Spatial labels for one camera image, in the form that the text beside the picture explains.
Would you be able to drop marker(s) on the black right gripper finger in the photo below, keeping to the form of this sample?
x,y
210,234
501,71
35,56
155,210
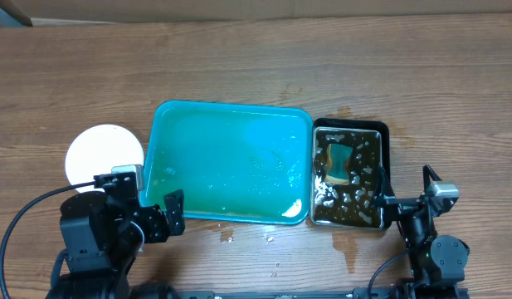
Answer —
x,y
383,192
429,179

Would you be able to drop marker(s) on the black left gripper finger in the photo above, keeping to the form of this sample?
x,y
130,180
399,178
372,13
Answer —
x,y
118,187
174,212

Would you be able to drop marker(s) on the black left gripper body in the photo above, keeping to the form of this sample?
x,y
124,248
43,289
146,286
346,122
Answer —
x,y
152,225

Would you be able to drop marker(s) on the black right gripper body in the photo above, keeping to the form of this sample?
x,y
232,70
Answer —
x,y
416,227

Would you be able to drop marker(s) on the pink plate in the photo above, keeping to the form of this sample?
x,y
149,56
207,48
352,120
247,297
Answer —
x,y
102,149

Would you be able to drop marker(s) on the green yellow sponge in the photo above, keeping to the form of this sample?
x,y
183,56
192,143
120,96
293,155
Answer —
x,y
337,165

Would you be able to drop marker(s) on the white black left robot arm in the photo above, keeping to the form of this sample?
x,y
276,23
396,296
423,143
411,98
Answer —
x,y
103,231

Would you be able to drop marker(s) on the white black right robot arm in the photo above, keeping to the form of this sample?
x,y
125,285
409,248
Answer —
x,y
437,262

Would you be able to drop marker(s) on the black water basin tray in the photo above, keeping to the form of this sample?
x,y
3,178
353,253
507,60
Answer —
x,y
348,205

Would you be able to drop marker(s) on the teal plastic tray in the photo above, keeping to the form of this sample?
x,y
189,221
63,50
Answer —
x,y
240,163

